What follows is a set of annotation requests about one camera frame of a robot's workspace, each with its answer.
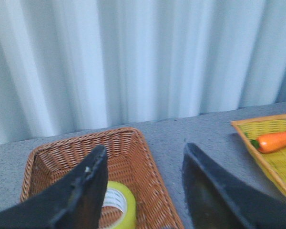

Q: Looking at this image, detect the yellow tape roll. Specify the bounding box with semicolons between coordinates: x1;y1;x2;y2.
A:
99;181;136;229

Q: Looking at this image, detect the orange toy carrot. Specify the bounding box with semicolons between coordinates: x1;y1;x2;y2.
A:
250;131;286;154

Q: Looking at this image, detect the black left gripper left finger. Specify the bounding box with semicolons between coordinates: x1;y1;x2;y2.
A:
0;145;108;229

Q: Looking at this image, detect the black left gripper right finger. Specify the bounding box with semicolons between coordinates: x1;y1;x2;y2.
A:
182;143;286;229

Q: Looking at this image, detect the brown wicker basket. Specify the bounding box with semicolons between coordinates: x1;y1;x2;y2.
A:
20;127;183;229

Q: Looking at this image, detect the white pleated curtain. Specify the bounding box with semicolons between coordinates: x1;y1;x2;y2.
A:
0;0;286;144

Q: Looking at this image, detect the yellow woven basket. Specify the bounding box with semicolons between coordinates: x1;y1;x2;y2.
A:
231;114;286;197

